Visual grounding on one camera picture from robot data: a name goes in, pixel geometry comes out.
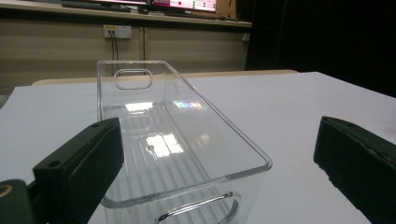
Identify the wooden table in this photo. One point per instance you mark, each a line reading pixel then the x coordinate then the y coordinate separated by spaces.
pixel 233 74

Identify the small white wall box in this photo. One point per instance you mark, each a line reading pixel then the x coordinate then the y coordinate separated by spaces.
pixel 246 37

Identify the black keyboard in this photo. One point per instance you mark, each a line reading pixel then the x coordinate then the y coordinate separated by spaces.
pixel 93 6

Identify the black computer mouse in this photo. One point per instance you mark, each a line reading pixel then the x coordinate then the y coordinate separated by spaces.
pixel 143 11

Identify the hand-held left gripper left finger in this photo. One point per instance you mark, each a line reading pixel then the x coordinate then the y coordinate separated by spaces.
pixel 77 165

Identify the computer monitor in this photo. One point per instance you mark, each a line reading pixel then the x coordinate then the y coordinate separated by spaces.
pixel 186 4

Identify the white wall socket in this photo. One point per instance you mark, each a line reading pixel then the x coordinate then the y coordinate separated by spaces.
pixel 123 31

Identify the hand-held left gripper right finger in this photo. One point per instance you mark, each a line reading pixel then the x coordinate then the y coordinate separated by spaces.
pixel 358 161

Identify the wooden wall desk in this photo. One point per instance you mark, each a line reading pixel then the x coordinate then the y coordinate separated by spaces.
pixel 62 12

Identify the cardboard box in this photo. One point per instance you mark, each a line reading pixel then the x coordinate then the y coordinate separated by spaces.
pixel 225 7

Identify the clear plastic storage container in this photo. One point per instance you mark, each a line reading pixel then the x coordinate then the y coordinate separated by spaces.
pixel 199 133

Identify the black curtain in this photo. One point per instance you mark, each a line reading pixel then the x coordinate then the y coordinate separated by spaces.
pixel 327 37

